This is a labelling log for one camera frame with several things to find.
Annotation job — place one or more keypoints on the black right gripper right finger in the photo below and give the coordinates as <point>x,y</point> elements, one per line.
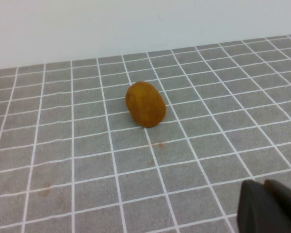
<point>288,199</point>

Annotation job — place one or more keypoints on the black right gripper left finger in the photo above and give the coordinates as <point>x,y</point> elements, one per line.
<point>254,211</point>

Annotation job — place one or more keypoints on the brown kiwi fruit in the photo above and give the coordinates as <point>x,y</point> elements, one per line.
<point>145,104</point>

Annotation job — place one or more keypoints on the grey white-grid tablecloth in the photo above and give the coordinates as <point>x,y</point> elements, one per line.
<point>63,150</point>

